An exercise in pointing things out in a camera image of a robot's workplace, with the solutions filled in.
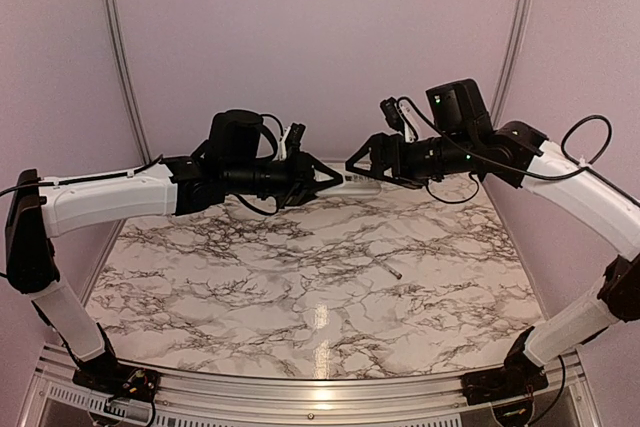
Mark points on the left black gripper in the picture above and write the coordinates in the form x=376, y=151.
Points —
x=302, y=186

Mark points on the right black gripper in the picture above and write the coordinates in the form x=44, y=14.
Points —
x=382, y=142

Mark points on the white remote control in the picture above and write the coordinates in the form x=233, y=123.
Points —
x=353, y=185

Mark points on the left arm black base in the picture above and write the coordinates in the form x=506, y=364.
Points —
x=107, y=374

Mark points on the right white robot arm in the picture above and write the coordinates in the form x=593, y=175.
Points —
x=523, y=157

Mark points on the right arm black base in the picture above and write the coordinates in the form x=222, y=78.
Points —
x=517, y=376

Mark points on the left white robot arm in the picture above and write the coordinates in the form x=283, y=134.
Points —
x=241, y=157

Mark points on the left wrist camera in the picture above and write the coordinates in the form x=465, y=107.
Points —
x=290, y=141

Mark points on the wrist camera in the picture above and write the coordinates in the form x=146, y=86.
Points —
x=397, y=120
x=290, y=141

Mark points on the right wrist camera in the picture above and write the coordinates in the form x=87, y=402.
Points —
x=397, y=120

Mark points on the right aluminium frame post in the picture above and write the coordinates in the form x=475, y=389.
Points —
x=515, y=42

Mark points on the aluminium frame post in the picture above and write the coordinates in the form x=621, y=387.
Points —
x=515, y=42
x=116, y=36

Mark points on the front aluminium frame rail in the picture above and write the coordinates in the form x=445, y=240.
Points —
x=186, y=398

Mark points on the left aluminium frame post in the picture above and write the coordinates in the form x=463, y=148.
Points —
x=116, y=36

